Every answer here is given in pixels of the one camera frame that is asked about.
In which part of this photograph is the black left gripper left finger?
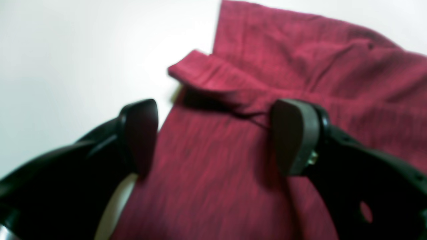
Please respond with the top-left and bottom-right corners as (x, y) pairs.
(0, 99), (158, 240)

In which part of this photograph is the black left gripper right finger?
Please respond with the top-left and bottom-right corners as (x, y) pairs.
(271, 99), (427, 240)

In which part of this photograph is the maroon t-shirt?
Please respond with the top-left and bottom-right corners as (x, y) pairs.
(111, 1), (427, 240)

